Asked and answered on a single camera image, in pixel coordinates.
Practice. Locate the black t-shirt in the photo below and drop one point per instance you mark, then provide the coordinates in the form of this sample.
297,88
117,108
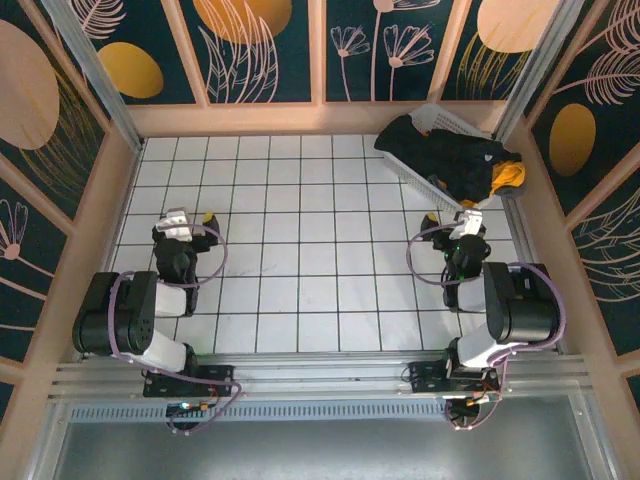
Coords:
450,155

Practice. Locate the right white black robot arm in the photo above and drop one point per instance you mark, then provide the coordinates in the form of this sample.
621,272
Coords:
525,310

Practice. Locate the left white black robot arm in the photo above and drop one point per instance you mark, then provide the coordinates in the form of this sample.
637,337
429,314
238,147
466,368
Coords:
130,315

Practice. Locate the yellow t-shirt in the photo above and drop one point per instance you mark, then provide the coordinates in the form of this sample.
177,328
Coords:
507,175

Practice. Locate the white plastic mesh basket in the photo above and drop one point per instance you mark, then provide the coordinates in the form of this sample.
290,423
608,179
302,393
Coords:
450,120

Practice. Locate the small circuit board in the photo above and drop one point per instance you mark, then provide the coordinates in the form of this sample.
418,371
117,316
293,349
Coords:
187,406

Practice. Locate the perforated metal strip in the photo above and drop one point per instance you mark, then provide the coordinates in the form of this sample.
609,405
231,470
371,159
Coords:
325,411

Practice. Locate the grey metal tray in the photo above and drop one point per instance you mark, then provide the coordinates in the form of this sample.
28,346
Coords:
320,450

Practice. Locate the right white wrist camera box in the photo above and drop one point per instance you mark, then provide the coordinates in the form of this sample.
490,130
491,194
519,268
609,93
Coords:
467,225

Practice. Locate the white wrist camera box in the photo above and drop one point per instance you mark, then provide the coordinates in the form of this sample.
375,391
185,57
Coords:
175,222
467,225

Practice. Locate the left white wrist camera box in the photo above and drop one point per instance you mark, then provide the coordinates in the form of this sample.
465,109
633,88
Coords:
175,222

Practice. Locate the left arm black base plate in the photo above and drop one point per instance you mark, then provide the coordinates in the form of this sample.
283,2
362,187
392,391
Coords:
220,377

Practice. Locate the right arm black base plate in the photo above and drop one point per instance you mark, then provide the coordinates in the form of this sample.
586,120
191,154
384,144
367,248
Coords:
425,375

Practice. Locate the aluminium corner post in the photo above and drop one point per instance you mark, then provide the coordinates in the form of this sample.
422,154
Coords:
101,85
540,65

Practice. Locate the aluminium mounting rail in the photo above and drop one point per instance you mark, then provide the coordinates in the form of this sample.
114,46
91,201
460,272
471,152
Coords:
320,370

